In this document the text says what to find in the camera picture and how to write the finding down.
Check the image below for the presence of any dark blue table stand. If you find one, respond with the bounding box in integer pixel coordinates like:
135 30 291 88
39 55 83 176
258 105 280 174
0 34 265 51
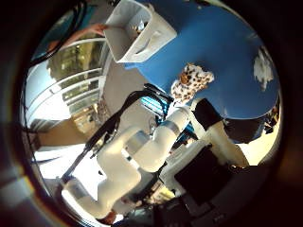
222 114 269 145

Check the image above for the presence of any blue striped crate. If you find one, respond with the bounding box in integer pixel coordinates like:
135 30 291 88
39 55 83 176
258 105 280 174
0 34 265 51
140 94 173 120

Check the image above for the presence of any black cable along robot arm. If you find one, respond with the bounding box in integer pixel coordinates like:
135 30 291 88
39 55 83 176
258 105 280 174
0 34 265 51
60 89 151 184

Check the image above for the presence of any brown spotted leopard plush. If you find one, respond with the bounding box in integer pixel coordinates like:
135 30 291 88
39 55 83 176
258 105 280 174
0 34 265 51
169 62 216 106

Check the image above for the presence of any black hanging cable bundle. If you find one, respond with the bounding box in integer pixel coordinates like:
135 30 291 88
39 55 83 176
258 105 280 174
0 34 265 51
30 0 88 67

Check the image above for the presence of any white dog plush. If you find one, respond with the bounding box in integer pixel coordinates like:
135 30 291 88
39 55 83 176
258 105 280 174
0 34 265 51
252 46 275 93

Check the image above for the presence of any white fabric storage container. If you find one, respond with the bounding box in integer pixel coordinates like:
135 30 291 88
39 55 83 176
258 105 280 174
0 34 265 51
103 0 178 64

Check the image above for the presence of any white framed glass window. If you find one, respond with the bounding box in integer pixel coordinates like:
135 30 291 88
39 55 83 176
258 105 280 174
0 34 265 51
24 37 112 131

